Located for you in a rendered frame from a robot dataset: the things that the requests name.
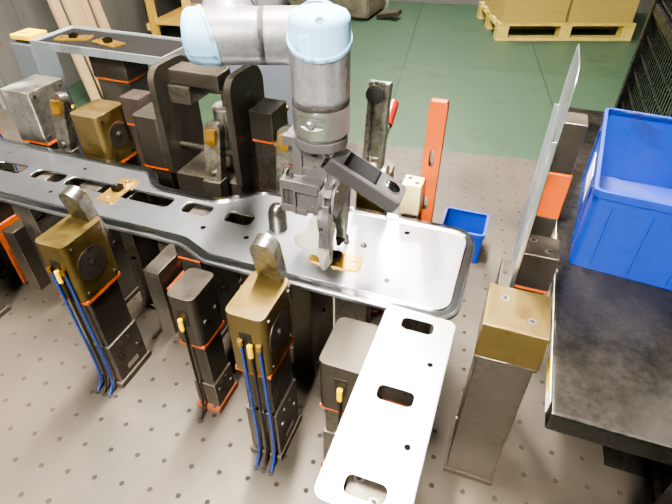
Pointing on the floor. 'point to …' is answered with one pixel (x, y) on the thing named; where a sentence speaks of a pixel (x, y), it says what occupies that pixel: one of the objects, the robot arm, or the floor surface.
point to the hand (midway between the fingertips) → (336, 251)
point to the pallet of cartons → (559, 18)
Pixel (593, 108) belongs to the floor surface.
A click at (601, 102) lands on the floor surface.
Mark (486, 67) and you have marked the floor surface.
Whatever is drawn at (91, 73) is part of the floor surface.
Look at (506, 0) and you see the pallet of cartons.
